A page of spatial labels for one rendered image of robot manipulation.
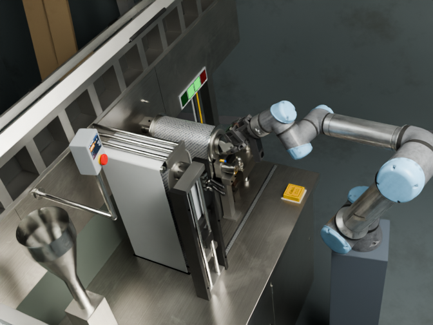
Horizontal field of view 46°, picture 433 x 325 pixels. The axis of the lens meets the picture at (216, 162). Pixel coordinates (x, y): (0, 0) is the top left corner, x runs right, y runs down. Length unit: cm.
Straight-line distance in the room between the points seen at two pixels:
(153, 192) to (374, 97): 231
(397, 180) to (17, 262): 114
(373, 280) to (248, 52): 204
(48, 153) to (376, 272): 125
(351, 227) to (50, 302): 105
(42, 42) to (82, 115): 194
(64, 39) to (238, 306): 231
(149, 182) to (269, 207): 65
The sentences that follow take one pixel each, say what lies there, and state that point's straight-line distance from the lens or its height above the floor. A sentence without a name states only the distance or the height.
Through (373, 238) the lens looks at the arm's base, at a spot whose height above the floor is 94.
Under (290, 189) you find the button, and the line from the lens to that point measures 217.
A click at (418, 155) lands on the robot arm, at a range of 148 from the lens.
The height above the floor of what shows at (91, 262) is 98.
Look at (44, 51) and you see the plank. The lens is 378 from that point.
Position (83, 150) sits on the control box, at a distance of 130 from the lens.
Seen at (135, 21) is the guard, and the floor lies 195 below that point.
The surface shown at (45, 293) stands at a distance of 188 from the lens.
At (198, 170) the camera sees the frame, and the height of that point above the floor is 144.
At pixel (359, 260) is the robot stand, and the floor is 88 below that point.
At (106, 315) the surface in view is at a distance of 171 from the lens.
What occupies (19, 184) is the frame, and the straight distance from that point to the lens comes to 169.
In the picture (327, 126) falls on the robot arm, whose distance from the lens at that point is 171.
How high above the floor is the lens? 247
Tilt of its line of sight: 42 degrees down
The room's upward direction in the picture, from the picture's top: 10 degrees counter-clockwise
